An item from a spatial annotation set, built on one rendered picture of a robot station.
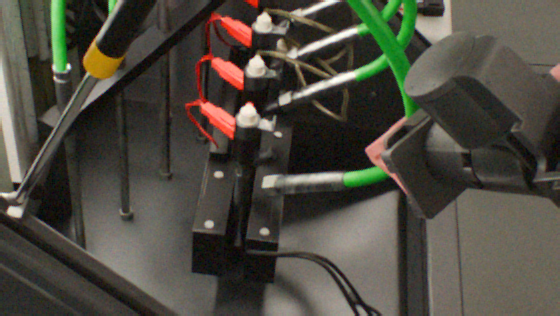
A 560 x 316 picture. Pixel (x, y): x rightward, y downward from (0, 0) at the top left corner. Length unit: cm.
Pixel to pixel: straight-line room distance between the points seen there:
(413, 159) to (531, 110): 13
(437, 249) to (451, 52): 51
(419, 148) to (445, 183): 3
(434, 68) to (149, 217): 70
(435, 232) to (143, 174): 42
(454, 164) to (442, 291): 40
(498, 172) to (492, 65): 9
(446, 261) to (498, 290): 123
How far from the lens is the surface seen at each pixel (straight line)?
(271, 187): 89
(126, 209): 124
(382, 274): 123
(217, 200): 108
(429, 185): 73
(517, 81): 62
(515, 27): 309
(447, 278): 109
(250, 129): 97
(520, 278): 237
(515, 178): 65
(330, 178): 85
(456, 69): 61
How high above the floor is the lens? 180
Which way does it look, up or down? 44 degrees down
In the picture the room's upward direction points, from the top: 3 degrees clockwise
